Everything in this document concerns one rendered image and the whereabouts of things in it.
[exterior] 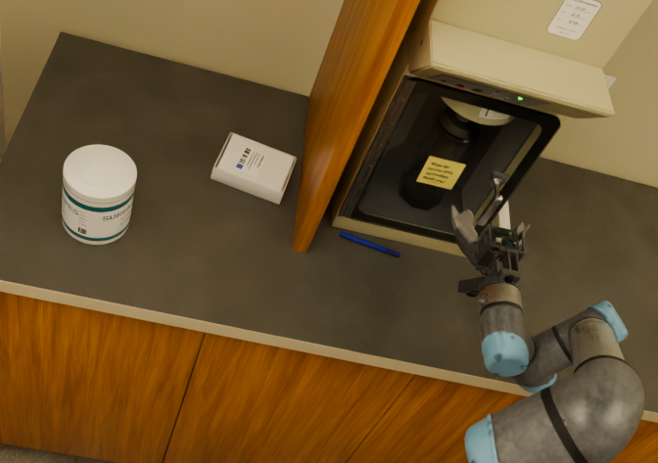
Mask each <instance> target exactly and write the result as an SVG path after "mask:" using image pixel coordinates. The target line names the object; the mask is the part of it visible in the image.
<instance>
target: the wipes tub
mask: <svg viewBox="0 0 658 463"><path fill-rule="evenodd" d="M136 177H137V169H136V166H135V163H134V162H133V160H132V159H131V158H130V156H128V155H127V154H126V153H125V152H123V151H121V150H119V149H117V148H114V147H111V146H107V145H88V146H84V147H81V148H79V149H77V150H75V151H73V152H72V153H71V154H70V155H69V156H68V157H67V159H66V161H65V163H64V171H63V196H62V221H63V225H64V227H65V229H66V230H67V232H68V233H69V234H70V235H71V236H72V237H74V238H75V239H76V240H78V241H80V242H82V243H86V244H91V245H104V244H108V243H111V242H113V241H115V240H117V239H118V238H120V237H121V236H122V235H123V234H124V233H125V231H126V230H127V228H128V225H129V221H130V216H131V210H132V204H133V198H134V192H135V185H136Z"/></svg>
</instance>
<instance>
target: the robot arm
mask: <svg viewBox="0 0 658 463"><path fill-rule="evenodd" d="M473 218H474V216H473V213H472V211H471V210H470V209H467V210H465V211H464V212H463V213H460V212H459V211H458V210H457V208H456V207H455V206H454V205H453V206H452V207H451V221H452V226H453V230H454V236H455V239H456V242H457V245H458V247H459V248H460V250H461V251H462V252H463V253H464V255H465V256H467V258H468V259H469V261H470V262H471V264H472V265H473V266H475V270H479V271H481V274H482V275H484V276H479V277H474V278H469V279H464V280H460V281H459V282H458V290H457V291H458V293H463V294H465V295H467V296H468V297H477V296H479V299H478V304H479V306H480V320H481V332H482V354H483V357H484V361H485V366H486V368H487V369H488V370H489V371H490V372H491V373H493V374H496V375H497V376H502V377H509V376H510V378H511V379H512V380H513V382H514V383H516V384H517V385H518V386H520V387H521V388H522V389H524V390H525V391H527V392H529V393H532V395H530V396H528V397H525V398H523V399H521V400H519V401H517V402H515V403H513V404H511V405H509V406H507V407H505V408H503V409H501V410H499V411H497V412H496V413H494V414H492V415H491V414H488V415H487V417H486V418H485V419H483V420H481V421H479V422H477V423H476V424H474V425H472V426H471V427H469V428H468V430H467V431H466V434H465V438H464V444H465V451H466V456H467V460H468V463H608V462H610V461H611V460H612V459H614V458H615V457H616V456H617V455H618V454H619V453H620V452H621V451H622V450H623V449H624V448H625V447H626V445H627V444H628V443H629V441H630V440H631V439H632V437H633V435H634V434H635V431H636V430H637V427H638V425H639V422H640V420H641V417H642V414H643V409H644V403H645V395H644V388H643V384H642V381H641V379H640V378H639V376H638V374H637V372H636V371H635V369H634V368H633V367H632V366H631V364H630V363H628V362H627V361H626V360H625V359H624V356H623V354H622V352H621V349H620V347H619V342H620V341H621V340H623V339H625V338H626V337H627V336H628V334H629V333H628V330H627V328H626V326H625V325H624V323H623V321H622V320H621V318H620V316H619V315H618V313H617V311H616V310H615V308H614V307H613V305H612V304H611V303H610V302H609V301H602V302H600V303H598V304H595V305H591V306H589V307H588V308H587V309H586V310H584V311H582V312H580V313H578V314H576V315H574V316H572V317H570V318H568V319H566V320H564V321H562V322H560V323H559V324H557V325H555V326H553V327H551V328H549V329H547V330H545V331H543V332H541V333H539V334H537V335H535V336H533V337H531V336H530V335H528V333H527V332H526V330H525V324H524V316H523V307H522V300H521V292H520V291H519V287H518V283H517V282H518V281H519V280H520V278H521V275H520V267H519V261H520V260H521V259H522V258H523V256H524V255H525V254H526V250H525V242H524V237H525V232H526V231H527V229H528V228H529V227H530V224H529V225H528V226H527V227H526V228H525V227H524V223H523V222H521V223H520V224H519V225H518V226H517V228H516V229H515V230H510V229H506V228H502V227H498V226H494V225H490V224H488V225H487V227H486V228H485V229H484V231H483V232H482V233H481V240H480V242H479V245H478V246H477V247H476V245H475V243H474V242H476V241H478V233H477V232H476V230H475V229H474V227H473ZM521 246H523V249H522V250H521V251H520V248H521ZM475 247H476V248H475ZM485 275H486V276H485ZM572 365H573V366H574V371H573V373H572V375H571V376H569V377H567V378H565V379H563V380H560V381H558V382H556V383H554V382H555V380H556V376H557V373H558V372H560V371H562V370H564V369H566V368H568V367H570V366H572ZM553 383H554V384H553Z"/></svg>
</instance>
